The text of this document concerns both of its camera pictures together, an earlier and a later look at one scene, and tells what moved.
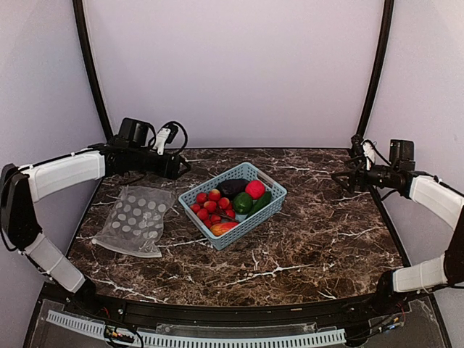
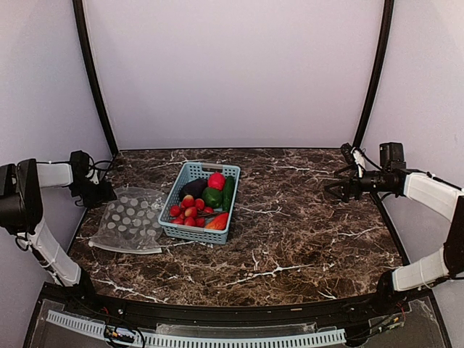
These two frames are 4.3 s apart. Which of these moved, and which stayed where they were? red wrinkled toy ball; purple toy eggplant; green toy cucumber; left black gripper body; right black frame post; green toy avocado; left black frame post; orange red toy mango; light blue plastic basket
Moved: left black gripper body; purple toy eggplant; red wrinkled toy ball; green toy cucumber; light blue plastic basket; green toy avocado; orange red toy mango
Stayed: left black frame post; right black frame post
